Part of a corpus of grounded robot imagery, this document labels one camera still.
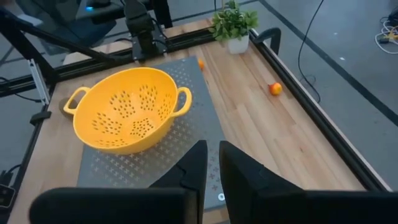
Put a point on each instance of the black aluminium table frame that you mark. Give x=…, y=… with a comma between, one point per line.
x=329, y=130

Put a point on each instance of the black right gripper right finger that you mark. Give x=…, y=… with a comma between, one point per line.
x=264, y=202

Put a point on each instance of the grey perforated metal stand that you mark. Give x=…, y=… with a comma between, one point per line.
x=186, y=130

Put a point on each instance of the dark grey desk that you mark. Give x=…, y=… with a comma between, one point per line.
x=102, y=14

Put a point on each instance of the black curved bracket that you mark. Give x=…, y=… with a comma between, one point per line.
x=275, y=34

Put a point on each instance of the yellow plastic colander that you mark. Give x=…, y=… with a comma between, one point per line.
x=102, y=93

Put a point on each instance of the green plant in white pot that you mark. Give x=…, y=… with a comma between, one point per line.
x=233, y=21

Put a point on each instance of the small orange fruit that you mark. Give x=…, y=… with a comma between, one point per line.
x=201, y=64

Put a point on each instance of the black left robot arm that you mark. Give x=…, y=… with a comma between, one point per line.
x=140, y=25

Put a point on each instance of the black computer mouse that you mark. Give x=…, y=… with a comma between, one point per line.
x=99, y=3

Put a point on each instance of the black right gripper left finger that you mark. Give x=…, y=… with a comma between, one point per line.
x=124, y=207

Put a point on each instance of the black rail clamp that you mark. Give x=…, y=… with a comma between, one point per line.
x=40, y=117

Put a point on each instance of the silver aluminium bar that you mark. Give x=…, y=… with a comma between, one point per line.
x=38, y=82

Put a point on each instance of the black camera box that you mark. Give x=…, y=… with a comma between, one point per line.
x=6, y=196

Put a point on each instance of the small orange peach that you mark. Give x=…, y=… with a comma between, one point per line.
x=275, y=89

